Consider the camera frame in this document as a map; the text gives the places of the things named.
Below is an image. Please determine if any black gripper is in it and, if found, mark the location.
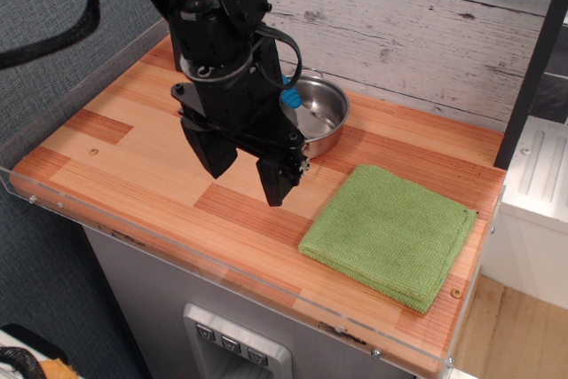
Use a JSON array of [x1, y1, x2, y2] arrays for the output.
[[171, 36, 305, 207]]

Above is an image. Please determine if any blue handled black spatula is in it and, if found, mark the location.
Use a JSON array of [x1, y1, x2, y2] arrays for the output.
[[280, 87, 305, 137]]

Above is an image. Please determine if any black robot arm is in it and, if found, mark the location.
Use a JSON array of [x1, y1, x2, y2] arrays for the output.
[[1, 0, 309, 207]]

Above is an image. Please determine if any stainless steel pot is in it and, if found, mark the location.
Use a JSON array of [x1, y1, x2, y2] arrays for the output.
[[280, 75, 351, 159]]

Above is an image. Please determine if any clear acrylic table guard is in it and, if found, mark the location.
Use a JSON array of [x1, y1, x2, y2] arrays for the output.
[[3, 22, 504, 378]]

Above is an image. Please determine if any silver cabinet with dispenser panel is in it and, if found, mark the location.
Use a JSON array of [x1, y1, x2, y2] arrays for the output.
[[85, 228, 410, 378]]

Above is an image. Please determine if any green folded cloth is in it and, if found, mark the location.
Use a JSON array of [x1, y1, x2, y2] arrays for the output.
[[298, 165, 477, 314]]

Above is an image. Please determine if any white appliance at right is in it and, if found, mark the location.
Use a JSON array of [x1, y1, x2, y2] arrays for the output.
[[481, 117, 567, 308]]

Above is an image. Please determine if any black and orange object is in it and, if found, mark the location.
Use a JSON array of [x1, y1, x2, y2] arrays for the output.
[[1, 324, 81, 378]]

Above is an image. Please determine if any black braided cable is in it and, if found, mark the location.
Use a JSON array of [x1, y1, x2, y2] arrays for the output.
[[0, 0, 101, 70]]

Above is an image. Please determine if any black vertical post right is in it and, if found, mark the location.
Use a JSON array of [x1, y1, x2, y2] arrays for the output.
[[493, 0, 567, 170]]

